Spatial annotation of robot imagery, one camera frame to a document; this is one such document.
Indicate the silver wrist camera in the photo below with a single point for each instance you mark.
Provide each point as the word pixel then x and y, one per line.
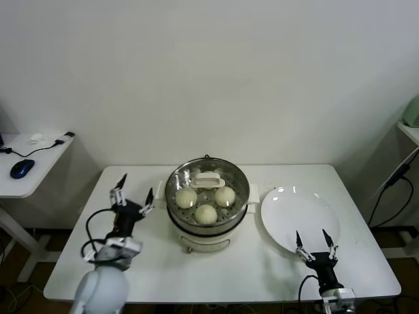
pixel 340 296
pixel 126 247

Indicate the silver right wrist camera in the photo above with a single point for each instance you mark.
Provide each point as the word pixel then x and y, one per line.
pixel 340 296

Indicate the white steamed baozi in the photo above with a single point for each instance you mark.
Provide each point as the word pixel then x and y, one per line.
pixel 186 198
pixel 205 215
pixel 209 172
pixel 225 197

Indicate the steel perforated steamer basket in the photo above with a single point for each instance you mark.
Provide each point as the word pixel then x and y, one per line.
pixel 206 229

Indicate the mint green appliance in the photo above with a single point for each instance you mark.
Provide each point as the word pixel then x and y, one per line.
pixel 412 112

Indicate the blue computer mouse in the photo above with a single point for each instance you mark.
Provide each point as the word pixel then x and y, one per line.
pixel 22 168

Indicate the white electric cooker base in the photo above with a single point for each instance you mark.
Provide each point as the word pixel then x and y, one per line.
pixel 206 243

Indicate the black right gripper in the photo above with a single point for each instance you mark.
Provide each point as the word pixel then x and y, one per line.
pixel 324 268

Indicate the dark monitor edge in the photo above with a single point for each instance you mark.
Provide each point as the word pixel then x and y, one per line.
pixel 1 131

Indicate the white round plate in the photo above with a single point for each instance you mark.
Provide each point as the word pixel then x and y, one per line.
pixel 294 212

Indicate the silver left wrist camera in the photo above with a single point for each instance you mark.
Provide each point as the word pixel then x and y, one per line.
pixel 126 247

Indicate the white crumpled tissue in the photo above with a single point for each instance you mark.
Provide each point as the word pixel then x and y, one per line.
pixel 37 138

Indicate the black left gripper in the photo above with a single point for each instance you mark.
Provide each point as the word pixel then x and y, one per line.
pixel 126 219

